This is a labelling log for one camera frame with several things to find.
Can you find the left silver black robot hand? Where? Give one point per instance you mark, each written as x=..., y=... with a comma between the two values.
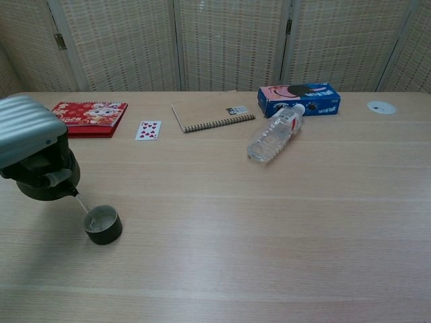
x=27, y=131

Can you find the black teapot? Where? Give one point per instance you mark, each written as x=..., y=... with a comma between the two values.
x=47, y=194

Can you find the small metal cup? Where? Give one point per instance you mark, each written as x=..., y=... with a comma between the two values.
x=107, y=235

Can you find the clear plastic water bottle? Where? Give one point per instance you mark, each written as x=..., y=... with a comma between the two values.
x=272, y=138

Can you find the red 2025 desk calendar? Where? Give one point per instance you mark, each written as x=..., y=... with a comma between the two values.
x=91, y=116

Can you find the hearts playing card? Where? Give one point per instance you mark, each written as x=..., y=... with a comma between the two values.
x=148, y=130

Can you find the brown spiral notebook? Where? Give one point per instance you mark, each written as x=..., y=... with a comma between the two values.
x=205, y=111

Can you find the bamboo folding screen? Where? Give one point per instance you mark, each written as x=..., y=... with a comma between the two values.
x=229, y=43

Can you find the blue cookie box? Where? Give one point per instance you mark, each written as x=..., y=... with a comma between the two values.
x=323, y=104

